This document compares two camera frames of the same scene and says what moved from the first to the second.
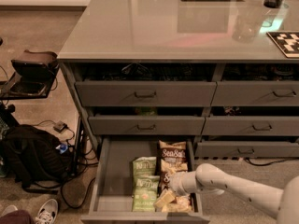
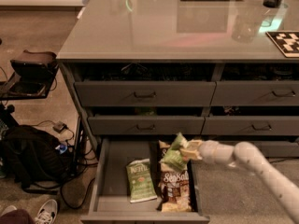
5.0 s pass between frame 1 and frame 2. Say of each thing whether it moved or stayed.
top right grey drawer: stayed
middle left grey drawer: stayed
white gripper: moved
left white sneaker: stayed
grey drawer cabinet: stayed
